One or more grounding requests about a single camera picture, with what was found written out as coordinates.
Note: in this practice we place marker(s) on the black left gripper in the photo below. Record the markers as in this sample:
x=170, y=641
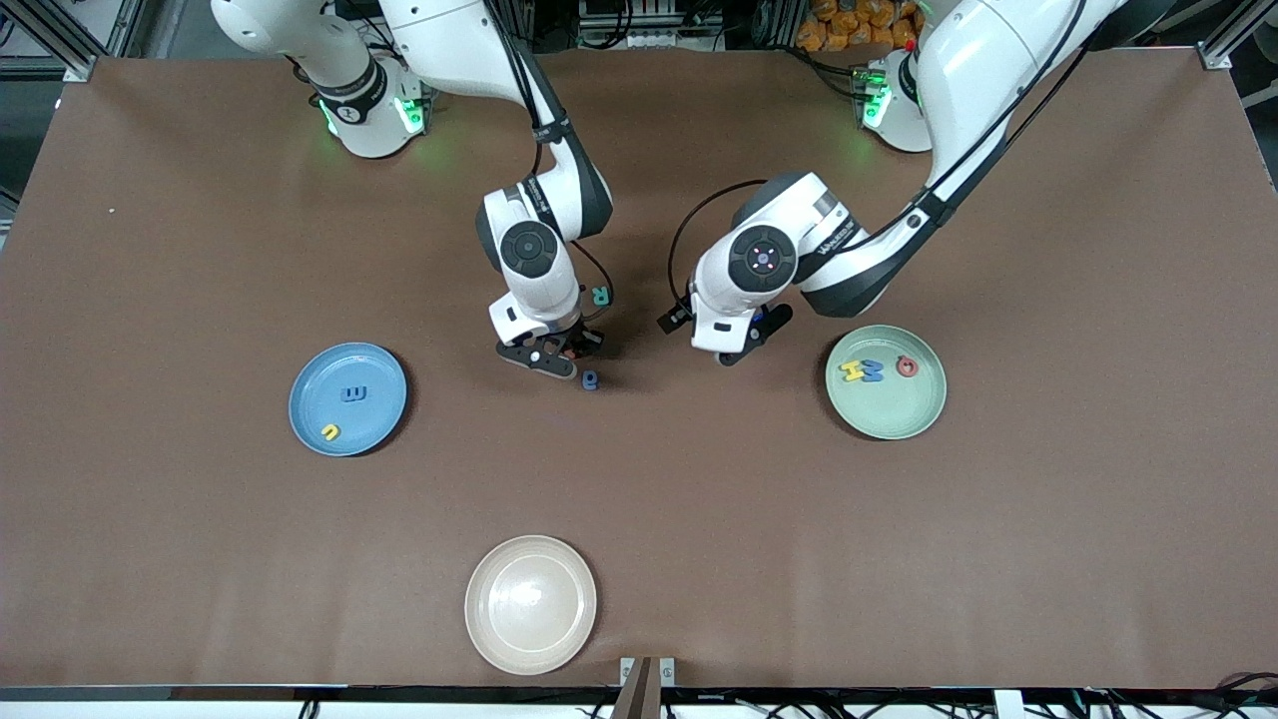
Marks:
x=767, y=327

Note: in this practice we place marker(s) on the yellow foam letter H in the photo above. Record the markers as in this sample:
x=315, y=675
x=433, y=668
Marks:
x=852, y=371

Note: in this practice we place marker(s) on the blue foam uppercase M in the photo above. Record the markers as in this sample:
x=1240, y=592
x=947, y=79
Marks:
x=873, y=371

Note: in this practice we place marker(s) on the pink foam letter Q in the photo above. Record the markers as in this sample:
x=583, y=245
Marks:
x=899, y=366

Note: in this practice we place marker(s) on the blue foam lowercase m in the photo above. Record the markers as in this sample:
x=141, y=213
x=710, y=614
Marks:
x=354, y=393

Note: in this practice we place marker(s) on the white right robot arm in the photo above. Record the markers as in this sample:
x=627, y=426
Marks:
x=449, y=40

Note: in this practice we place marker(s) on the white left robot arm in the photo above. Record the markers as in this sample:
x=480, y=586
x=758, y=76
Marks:
x=978, y=70

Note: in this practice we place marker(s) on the blue plate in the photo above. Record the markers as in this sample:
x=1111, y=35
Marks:
x=379, y=419

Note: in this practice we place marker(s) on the green plate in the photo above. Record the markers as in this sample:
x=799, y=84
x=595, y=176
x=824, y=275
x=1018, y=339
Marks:
x=899, y=409

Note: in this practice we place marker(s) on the beige plate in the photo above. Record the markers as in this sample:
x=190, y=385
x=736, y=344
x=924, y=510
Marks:
x=529, y=604

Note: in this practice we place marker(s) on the grey base connector box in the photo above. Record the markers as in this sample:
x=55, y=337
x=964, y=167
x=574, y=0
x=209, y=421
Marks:
x=414, y=100
x=871, y=95

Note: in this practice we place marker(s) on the grey power strip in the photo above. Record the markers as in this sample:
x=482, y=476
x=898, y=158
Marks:
x=649, y=40

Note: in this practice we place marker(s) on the pile of orange packets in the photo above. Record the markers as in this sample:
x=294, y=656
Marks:
x=849, y=25

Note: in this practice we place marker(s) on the small metal bracket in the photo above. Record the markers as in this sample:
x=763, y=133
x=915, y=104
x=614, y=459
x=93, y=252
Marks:
x=667, y=671

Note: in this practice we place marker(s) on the aluminium frame post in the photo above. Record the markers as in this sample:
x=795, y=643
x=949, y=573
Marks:
x=1233, y=35
x=60, y=45

